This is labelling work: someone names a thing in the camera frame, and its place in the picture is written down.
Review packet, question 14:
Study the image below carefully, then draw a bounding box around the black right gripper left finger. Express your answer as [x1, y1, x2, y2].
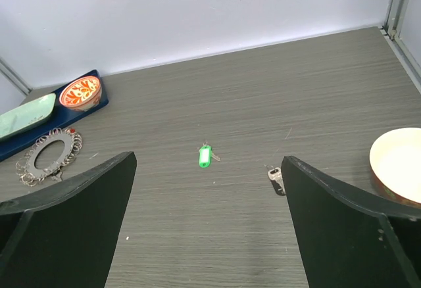
[1, 151, 137, 287]

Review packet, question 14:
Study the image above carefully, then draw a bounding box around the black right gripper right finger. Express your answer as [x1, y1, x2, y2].
[281, 156, 420, 287]

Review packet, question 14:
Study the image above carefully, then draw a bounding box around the metal disc keyring holder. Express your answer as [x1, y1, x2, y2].
[15, 128, 82, 187]

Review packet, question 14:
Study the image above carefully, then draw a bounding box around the green tag key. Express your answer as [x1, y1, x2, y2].
[198, 141, 221, 168]

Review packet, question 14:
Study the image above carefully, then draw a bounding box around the red cream bowl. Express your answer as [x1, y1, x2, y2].
[369, 128, 420, 208]

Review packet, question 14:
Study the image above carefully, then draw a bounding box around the silver black key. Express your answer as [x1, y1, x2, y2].
[266, 165, 285, 196]

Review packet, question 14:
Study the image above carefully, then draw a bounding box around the dark blue tray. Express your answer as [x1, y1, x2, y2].
[0, 69, 109, 161]

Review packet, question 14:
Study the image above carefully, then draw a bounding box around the pale green oblong dish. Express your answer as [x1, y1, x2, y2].
[1, 93, 57, 141]

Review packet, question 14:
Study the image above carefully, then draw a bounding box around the orange patterned small bowl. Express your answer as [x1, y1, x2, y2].
[59, 76, 102, 112]

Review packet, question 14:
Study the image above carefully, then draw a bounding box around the left aluminium frame post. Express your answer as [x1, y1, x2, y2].
[0, 58, 32, 95]

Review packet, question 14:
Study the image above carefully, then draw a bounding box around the aluminium frame post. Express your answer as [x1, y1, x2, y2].
[0, 58, 32, 95]
[382, 0, 420, 89]

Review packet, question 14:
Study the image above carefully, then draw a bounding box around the right aluminium frame post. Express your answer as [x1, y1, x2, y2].
[382, 0, 420, 89]

